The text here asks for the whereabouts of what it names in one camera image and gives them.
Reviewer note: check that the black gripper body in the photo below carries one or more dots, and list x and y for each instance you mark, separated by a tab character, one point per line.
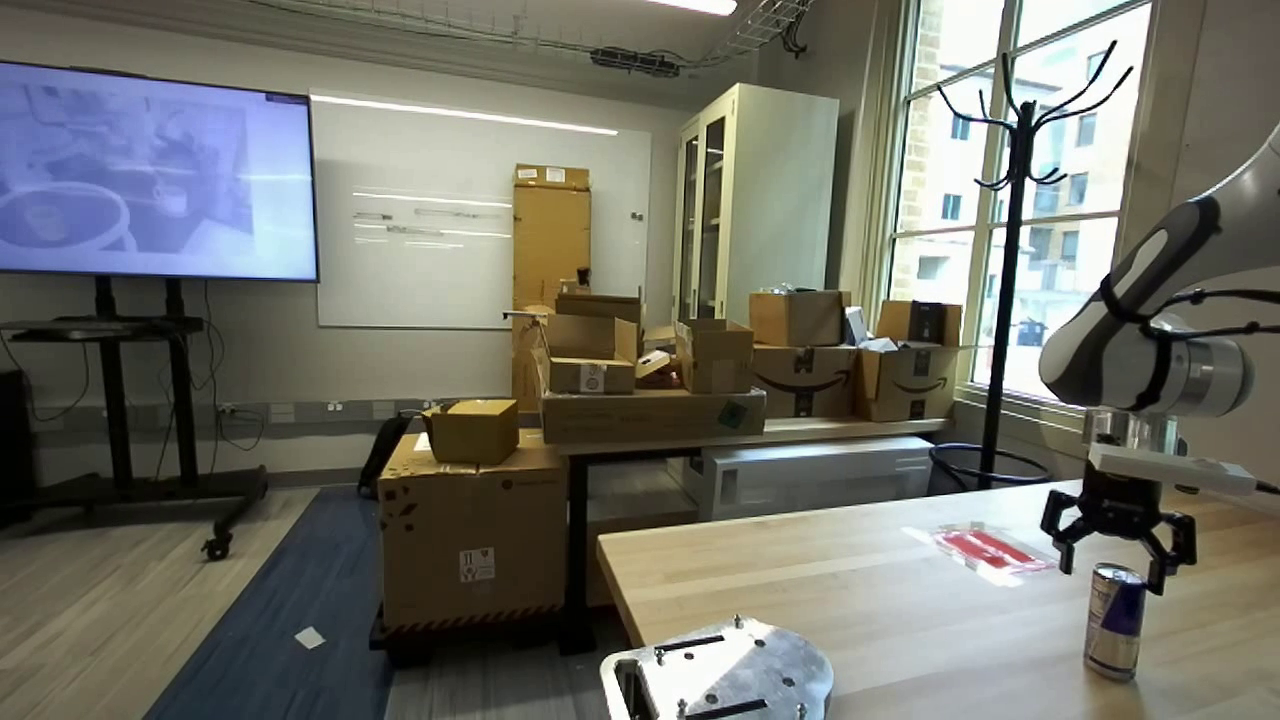
1121	509

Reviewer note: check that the red bull can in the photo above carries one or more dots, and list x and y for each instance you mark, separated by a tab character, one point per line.
1114	621

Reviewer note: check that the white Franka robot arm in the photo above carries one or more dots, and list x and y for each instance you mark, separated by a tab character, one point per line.
1173	321

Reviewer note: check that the silver metal platform plate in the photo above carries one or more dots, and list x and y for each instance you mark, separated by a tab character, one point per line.
721	675

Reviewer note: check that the red and white table label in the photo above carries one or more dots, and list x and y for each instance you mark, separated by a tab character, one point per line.
991	548

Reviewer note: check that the amazon smile cardboard box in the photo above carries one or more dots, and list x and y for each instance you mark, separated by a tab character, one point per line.
804	380
911	384

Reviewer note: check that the black coat rack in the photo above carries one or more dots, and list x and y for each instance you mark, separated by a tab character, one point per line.
1001	305

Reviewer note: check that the open cardboard box dark inside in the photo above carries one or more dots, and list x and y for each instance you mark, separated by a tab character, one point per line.
921	326

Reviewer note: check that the large paned window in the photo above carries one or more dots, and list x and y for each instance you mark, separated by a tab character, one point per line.
950	203

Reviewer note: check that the plain square cardboard box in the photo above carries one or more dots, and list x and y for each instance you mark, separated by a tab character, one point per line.
797	321

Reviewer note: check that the narrow upright cardboard box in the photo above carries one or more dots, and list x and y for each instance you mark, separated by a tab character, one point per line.
721	358

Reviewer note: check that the crumpled packing paper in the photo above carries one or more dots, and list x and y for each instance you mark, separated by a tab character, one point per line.
662	369

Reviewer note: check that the long flat cardboard box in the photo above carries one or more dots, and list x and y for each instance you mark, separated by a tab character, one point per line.
642	417

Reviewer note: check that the white glass door cabinet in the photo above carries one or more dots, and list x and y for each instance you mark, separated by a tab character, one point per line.
773	203

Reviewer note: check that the black legged side table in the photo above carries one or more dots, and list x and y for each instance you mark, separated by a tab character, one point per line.
579	532

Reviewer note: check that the small labelled cardboard box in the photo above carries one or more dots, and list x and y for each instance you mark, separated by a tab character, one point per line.
588	378

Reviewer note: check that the open flap cardboard box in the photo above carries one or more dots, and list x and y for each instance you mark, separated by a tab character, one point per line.
595	326

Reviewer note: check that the large cardboard box with sticker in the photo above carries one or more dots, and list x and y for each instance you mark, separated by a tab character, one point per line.
471	543

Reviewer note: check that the small closed cardboard box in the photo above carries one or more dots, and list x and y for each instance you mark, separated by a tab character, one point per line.
474	428

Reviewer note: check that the ceiling light panel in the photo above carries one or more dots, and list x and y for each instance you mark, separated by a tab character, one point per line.
698	5

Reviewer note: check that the white paper scrap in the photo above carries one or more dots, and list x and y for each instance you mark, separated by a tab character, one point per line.
308	638

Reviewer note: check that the blue floor carpet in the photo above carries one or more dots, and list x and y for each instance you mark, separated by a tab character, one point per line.
285	626

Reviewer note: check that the black rolling television stand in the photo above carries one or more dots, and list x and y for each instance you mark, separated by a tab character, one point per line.
135	401

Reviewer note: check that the black floor speaker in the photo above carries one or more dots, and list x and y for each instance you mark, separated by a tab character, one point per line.
16	445

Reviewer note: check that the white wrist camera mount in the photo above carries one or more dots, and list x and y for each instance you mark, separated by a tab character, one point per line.
1173	469

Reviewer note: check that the white wall whiteboard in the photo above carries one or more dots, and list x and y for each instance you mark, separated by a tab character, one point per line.
443	226

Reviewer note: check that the large wall television screen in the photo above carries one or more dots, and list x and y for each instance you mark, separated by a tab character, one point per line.
152	175

